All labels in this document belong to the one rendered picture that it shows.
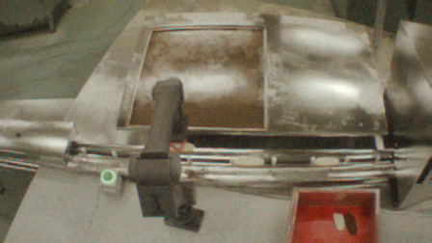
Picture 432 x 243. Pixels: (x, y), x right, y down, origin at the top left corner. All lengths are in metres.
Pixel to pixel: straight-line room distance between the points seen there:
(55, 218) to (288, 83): 1.04
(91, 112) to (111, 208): 0.49
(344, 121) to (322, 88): 0.16
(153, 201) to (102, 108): 0.91
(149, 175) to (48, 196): 0.78
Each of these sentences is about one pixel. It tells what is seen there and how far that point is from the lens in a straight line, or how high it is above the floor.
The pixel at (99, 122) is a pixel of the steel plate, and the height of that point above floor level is 0.82.
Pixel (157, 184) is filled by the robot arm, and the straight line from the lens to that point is 0.83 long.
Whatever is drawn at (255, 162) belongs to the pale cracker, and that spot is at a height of 0.86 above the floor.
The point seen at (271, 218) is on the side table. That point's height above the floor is 0.82.
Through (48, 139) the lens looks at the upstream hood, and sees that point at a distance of 1.56.
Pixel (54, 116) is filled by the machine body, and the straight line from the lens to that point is 1.79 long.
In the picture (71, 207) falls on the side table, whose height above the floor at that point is 0.82.
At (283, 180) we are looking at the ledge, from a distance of 1.34.
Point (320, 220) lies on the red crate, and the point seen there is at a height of 0.82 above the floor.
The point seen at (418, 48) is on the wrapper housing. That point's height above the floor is 1.30.
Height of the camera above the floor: 1.99
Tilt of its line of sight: 49 degrees down
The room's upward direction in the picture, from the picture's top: 5 degrees counter-clockwise
